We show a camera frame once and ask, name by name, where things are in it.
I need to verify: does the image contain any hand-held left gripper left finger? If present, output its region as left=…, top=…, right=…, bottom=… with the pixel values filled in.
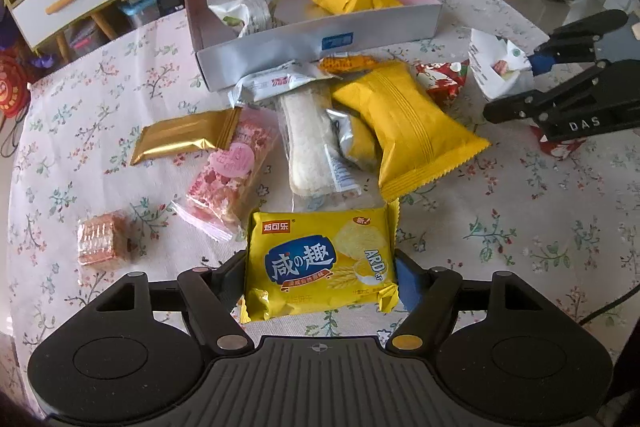
left=94, top=251, right=256, bottom=356

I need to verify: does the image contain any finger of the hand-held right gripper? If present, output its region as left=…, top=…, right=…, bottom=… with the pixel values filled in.
left=529, top=9, right=630, bottom=76
left=482, top=59, right=617, bottom=125

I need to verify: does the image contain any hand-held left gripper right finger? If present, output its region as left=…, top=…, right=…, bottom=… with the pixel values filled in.
left=392, top=249, right=544, bottom=355

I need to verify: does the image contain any white green snack packet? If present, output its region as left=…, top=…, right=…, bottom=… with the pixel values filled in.
left=206, top=0, right=286, bottom=38
left=467, top=28, right=536, bottom=104

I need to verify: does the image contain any printed yellow biscuit packet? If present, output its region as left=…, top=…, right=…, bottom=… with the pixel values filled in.
left=239, top=199, right=402, bottom=325

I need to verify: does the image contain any red festive snack packet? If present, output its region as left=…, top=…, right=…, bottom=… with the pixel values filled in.
left=412, top=59, right=471, bottom=108

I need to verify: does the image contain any pink heart snack packet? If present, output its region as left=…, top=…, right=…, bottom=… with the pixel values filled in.
left=172, top=117, right=281, bottom=242

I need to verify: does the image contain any large plain yellow snack packet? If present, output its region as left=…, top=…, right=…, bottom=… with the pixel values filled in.
left=331, top=61, right=492, bottom=202

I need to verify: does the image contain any silver clear cake packet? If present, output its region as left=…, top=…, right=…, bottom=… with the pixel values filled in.
left=325, top=107, right=383, bottom=172

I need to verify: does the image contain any gold foil snack packet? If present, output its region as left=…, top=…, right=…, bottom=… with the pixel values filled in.
left=130, top=108, right=243, bottom=166

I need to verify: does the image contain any pink-lined cardboard box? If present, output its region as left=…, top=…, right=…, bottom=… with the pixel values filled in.
left=183, top=0, right=444, bottom=94

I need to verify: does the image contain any red white snack packet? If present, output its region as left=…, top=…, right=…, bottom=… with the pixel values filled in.
left=530, top=124, right=586, bottom=158

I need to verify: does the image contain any small clear orange wafer packet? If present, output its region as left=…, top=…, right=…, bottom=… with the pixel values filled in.
left=76, top=211, right=132, bottom=267

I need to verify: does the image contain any long white bread packet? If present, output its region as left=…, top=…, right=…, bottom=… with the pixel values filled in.
left=277, top=79, right=363, bottom=210

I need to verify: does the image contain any small orange snack packet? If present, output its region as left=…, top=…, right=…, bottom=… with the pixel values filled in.
left=320, top=54, right=376, bottom=75

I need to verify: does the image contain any white silver snack packet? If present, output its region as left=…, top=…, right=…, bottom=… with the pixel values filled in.
left=227, top=59, right=333, bottom=105

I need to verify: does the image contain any floral tablecloth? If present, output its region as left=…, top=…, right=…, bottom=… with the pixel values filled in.
left=0, top=0, right=640, bottom=408

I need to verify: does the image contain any blue plastic bin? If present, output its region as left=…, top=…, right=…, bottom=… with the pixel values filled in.
left=117, top=0, right=166, bottom=30

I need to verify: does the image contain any white cabinet drawer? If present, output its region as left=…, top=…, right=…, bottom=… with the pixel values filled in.
left=10, top=0, right=116, bottom=50

